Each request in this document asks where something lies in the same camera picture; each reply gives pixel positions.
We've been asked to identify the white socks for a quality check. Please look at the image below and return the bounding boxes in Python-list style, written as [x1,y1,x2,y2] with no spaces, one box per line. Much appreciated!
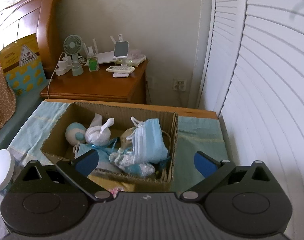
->
[85,113,115,146]

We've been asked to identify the blue surgical face mask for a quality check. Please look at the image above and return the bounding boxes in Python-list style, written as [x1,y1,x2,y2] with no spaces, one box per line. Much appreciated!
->
[127,116,168,164]

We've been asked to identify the tan tissue pack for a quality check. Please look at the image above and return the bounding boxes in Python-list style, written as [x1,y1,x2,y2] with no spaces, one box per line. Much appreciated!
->
[87,175,170,197]

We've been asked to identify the blue white sock ball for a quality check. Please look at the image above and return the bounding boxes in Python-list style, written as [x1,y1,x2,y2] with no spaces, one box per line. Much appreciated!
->
[65,122,87,146]

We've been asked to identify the blue grey plaid bedsheet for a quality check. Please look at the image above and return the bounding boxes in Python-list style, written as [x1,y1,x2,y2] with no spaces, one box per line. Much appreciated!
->
[7,102,227,239]

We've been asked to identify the blue white patterned cloth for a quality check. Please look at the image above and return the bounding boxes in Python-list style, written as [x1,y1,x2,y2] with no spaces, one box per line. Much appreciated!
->
[109,151,155,178]

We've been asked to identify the open cardboard box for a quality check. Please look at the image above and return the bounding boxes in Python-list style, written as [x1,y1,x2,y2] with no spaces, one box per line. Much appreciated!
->
[41,102,178,184]

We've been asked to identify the white round lid container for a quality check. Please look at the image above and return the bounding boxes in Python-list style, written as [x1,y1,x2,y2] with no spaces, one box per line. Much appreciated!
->
[0,149,15,191]

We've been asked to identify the wooden nightstand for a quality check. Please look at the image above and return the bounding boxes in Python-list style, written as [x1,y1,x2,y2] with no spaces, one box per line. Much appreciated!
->
[40,60,148,104]

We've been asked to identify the brown dotted cloth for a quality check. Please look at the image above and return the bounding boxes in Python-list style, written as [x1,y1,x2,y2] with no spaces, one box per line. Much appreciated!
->
[0,67,16,129]

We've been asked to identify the small green bottle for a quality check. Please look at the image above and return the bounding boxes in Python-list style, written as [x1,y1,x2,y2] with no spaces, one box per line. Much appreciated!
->
[87,57,99,72]

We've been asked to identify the white power strip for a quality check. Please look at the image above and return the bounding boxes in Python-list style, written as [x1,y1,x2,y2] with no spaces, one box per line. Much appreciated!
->
[55,53,72,76]

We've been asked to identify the white louvered closet door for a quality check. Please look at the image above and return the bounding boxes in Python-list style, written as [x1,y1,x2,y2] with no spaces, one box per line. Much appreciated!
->
[198,0,304,239]

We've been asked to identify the white remote control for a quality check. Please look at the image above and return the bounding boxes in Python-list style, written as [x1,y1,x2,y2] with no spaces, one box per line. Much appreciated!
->
[106,65,135,74]

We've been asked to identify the yellow blue snack bag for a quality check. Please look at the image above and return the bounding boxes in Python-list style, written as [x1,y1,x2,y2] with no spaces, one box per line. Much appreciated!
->
[0,34,46,96]

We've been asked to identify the white wifi router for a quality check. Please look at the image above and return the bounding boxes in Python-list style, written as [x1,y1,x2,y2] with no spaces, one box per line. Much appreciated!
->
[83,34,147,67]

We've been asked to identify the small green desk fan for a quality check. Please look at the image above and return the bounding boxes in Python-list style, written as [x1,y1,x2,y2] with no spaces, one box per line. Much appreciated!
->
[63,35,83,76]

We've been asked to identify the wooden headboard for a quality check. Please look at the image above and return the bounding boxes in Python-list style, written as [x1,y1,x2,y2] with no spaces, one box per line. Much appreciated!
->
[0,0,62,77]

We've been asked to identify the wall power outlet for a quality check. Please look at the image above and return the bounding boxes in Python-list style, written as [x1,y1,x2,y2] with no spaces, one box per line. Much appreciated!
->
[173,79,187,92]

